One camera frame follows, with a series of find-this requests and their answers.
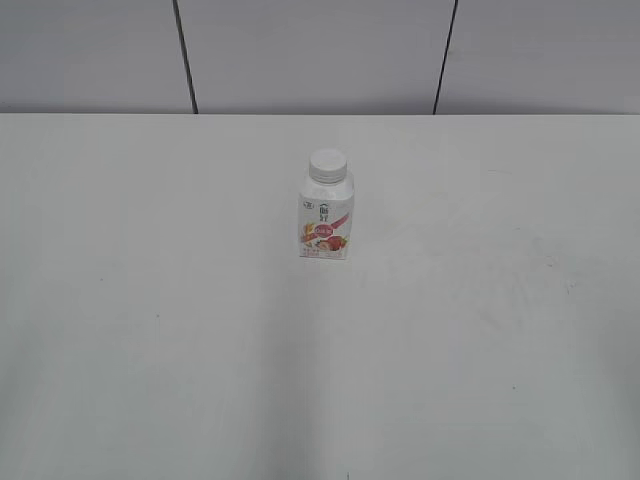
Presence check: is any white strawberry drink bottle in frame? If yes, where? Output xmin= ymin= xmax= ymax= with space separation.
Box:
xmin=297 ymin=171 xmax=355 ymax=260

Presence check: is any white screw cap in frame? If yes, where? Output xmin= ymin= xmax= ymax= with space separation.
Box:
xmin=308 ymin=148 xmax=348 ymax=184

